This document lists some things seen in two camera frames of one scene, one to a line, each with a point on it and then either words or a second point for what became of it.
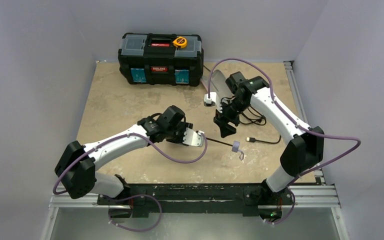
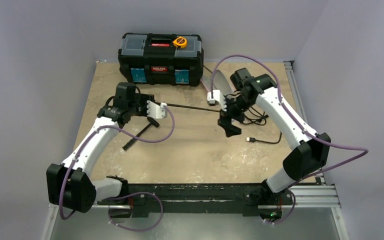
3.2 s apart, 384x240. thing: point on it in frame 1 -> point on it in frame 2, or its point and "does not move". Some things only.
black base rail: (198, 200) does not move
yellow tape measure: (180, 42) does not move
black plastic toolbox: (152, 59) does not move
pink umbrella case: (218, 84) does not move
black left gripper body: (181, 133) -> (142, 108)
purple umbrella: (235, 146) -> (194, 107)
